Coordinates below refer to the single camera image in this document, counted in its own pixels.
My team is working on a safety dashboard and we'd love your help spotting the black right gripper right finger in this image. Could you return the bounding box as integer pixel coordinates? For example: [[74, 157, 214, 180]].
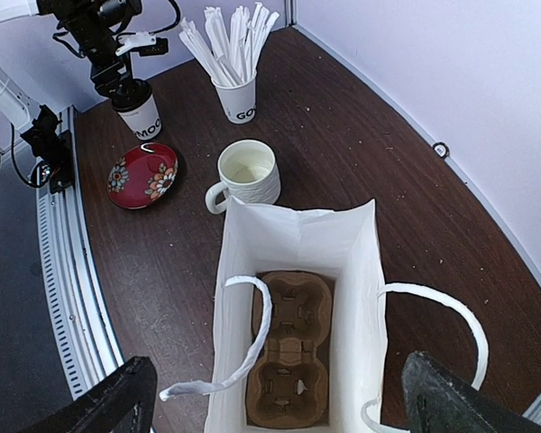
[[402, 352, 541, 433]]

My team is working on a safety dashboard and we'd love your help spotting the cup of white straws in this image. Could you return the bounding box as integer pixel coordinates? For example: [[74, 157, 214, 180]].
[[179, 2, 280, 124]]

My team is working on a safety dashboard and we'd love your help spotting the white ceramic mug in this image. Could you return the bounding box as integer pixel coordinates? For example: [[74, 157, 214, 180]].
[[205, 139, 281, 215]]

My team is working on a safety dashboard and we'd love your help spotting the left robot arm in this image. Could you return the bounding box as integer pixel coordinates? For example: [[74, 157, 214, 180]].
[[0, 1, 105, 112]]

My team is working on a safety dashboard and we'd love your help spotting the red floral plate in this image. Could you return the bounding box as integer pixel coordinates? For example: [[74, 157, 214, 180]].
[[106, 143, 179, 210]]

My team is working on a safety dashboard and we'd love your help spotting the black plastic cup lid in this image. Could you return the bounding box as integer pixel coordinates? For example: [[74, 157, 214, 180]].
[[110, 78, 152, 113]]

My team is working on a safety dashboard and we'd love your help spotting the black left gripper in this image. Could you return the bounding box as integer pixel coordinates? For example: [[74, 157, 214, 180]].
[[90, 53, 138, 97]]

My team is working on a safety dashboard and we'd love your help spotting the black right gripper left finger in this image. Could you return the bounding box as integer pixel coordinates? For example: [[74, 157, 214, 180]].
[[40, 356, 157, 432]]

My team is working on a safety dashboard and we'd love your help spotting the white paper coffee cup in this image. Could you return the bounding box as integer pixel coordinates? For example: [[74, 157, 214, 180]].
[[118, 95, 162, 141]]

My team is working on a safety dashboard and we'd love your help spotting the brown paper bag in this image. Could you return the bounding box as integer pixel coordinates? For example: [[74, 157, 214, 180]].
[[160, 198, 489, 432]]

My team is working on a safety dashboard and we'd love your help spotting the aluminium front rail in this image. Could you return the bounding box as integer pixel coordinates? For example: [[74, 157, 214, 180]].
[[35, 107, 127, 402]]

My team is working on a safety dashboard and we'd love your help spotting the cardboard cup carrier tray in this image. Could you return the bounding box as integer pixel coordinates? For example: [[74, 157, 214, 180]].
[[245, 271, 335, 429]]

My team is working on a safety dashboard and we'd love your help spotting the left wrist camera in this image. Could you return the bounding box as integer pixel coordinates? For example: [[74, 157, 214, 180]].
[[115, 32, 169, 57]]

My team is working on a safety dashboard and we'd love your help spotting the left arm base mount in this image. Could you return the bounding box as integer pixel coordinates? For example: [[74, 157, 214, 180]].
[[21, 105, 75, 194]]

